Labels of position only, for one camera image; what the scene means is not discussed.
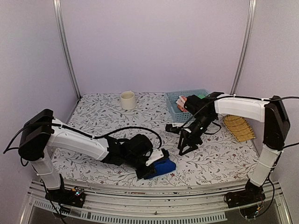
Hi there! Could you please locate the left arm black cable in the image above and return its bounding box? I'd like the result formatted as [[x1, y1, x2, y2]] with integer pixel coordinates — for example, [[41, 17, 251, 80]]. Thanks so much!
[[2, 126, 163, 168]]

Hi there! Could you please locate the aluminium frame post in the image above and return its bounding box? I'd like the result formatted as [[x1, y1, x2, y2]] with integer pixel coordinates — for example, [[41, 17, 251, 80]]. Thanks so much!
[[53, 0, 82, 100], [230, 0, 256, 95]]

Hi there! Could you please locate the yellow bamboo tray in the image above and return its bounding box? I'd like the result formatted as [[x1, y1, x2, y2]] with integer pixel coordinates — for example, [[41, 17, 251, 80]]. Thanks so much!
[[223, 115, 256, 142]]

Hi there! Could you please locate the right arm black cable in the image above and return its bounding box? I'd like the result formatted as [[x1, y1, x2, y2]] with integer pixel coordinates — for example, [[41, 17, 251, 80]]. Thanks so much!
[[179, 95, 299, 150]]

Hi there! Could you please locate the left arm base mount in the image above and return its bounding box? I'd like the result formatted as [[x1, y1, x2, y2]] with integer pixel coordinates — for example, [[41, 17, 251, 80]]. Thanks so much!
[[45, 186, 86, 208]]

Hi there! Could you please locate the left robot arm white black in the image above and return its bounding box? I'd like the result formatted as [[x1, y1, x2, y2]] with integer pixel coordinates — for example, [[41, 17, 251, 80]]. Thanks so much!
[[18, 109, 170, 203]]

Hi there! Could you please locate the left aluminium frame post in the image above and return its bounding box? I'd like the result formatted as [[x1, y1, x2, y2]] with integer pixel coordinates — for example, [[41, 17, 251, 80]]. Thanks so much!
[[53, 0, 82, 100]]

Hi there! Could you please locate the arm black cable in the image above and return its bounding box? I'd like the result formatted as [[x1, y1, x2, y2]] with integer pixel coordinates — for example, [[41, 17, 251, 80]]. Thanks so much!
[[179, 95, 299, 150], [2, 126, 163, 168]]

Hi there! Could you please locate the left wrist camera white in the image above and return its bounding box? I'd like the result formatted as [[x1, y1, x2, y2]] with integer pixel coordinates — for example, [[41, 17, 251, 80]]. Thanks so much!
[[145, 149, 164, 167]]

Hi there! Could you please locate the orange bunny pattern towel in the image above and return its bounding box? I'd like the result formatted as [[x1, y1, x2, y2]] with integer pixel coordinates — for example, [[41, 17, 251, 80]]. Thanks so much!
[[176, 96, 188, 112]]

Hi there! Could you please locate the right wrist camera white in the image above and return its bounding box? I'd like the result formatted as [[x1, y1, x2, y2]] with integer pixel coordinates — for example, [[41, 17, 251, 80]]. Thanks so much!
[[165, 124, 187, 134]]

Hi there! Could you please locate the blue towel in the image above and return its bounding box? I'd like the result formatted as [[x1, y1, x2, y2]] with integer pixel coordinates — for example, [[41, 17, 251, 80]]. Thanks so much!
[[144, 158, 177, 180]]

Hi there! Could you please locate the right aluminium frame post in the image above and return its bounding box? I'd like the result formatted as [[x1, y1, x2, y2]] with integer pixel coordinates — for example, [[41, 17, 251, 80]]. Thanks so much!
[[230, 0, 256, 95]]

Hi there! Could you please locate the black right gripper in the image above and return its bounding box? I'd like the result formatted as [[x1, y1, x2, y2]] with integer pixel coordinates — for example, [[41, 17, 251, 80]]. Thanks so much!
[[178, 114, 214, 157]]

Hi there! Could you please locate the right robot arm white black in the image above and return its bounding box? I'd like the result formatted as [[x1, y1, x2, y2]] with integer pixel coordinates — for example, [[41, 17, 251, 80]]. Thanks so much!
[[178, 92, 290, 203]]

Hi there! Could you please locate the front aluminium rail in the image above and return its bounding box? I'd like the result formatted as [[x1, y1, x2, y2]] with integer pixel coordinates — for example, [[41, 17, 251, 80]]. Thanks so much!
[[18, 180, 296, 224]]

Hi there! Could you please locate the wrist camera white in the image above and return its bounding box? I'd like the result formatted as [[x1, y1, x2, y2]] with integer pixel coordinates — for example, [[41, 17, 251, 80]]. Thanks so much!
[[165, 124, 187, 134], [145, 149, 164, 167]]

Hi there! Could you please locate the light blue plastic basket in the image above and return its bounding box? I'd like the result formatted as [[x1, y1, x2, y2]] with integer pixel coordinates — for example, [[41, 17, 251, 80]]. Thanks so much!
[[165, 89, 209, 123]]

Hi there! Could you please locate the cream ceramic cup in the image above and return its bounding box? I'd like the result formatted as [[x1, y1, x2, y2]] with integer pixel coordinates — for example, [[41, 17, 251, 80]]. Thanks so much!
[[120, 91, 136, 110]]

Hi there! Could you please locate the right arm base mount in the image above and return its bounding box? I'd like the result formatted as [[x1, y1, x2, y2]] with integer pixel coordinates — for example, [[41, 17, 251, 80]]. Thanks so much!
[[224, 182, 266, 208]]

